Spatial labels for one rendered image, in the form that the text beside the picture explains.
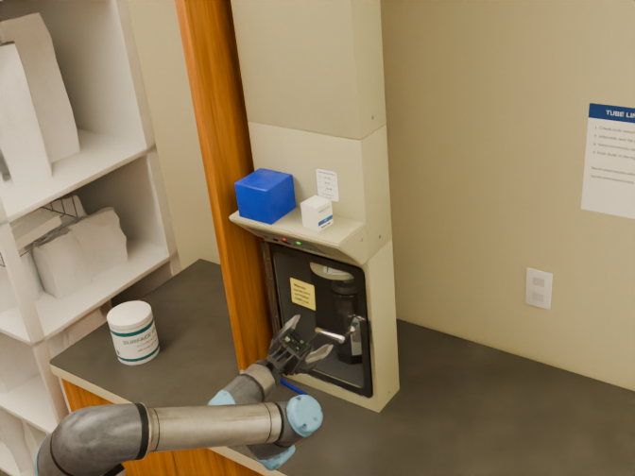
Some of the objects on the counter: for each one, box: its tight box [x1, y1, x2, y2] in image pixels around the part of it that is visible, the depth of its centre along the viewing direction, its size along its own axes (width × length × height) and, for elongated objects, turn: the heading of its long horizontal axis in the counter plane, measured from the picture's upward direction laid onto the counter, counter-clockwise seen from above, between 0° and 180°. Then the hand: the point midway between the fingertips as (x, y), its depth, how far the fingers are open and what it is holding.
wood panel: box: [175, 0, 274, 372], centre depth 203 cm, size 49×3×140 cm, turn 154°
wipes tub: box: [107, 301, 160, 365], centre depth 235 cm, size 13×13×15 cm
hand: (313, 333), depth 183 cm, fingers open, 9 cm apart
